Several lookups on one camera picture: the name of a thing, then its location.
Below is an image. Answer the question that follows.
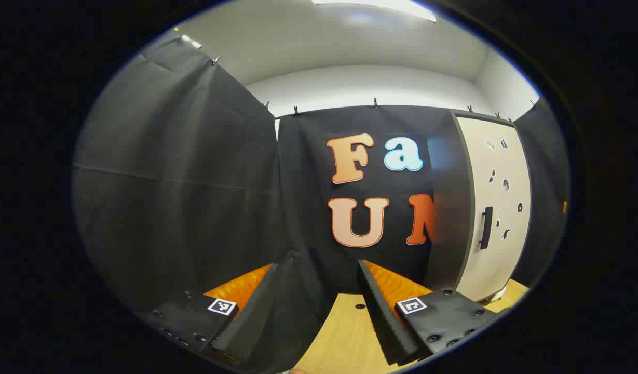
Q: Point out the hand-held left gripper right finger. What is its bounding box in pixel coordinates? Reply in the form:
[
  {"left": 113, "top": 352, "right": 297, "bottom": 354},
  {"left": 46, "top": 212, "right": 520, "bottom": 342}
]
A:
[{"left": 357, "top": 260, "right": 509, "bottom": 367}]

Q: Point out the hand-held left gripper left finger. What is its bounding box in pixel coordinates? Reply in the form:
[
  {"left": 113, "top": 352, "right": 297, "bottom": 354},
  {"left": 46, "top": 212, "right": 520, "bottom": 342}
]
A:
[{"left": 134, "top": 262, "right": 280, "bottom": 364}]

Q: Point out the black cabinet door handle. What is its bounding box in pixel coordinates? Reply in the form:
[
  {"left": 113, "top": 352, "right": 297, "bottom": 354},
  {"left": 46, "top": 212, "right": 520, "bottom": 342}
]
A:
[{"left": 479, "top": 206, "right": 493, "bottom": 250}]

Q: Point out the beige cabinet door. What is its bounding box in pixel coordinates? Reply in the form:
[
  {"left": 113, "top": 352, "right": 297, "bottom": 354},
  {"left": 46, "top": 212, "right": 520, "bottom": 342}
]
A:
[{"left": 456, "top": 117, "right": 532, "bottom": 303}]

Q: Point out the dark grey cabinet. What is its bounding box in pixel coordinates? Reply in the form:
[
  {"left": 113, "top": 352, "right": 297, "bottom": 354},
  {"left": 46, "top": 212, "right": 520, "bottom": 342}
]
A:
[{"left": 423, "top": 109, "right": 532, "bottom": 307}]

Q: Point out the black backdrop cloth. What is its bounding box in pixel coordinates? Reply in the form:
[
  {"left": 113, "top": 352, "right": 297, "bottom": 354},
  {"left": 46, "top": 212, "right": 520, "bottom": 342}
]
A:
[{"left": 72, "top": 31, "right": 571, "bottom": 372}]

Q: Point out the row of backdrop clips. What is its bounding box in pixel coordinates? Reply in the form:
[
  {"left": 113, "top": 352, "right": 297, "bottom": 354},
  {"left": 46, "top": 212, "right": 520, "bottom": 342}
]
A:
[{"left": 210, "top": 55, "right": 538, "bottom": 119}]

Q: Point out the ceiling light panel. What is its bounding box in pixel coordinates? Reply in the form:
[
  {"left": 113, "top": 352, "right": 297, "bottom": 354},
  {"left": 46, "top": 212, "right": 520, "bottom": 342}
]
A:
[{"left": 313, "top": 0, "right": 437, "bottom": 22}]

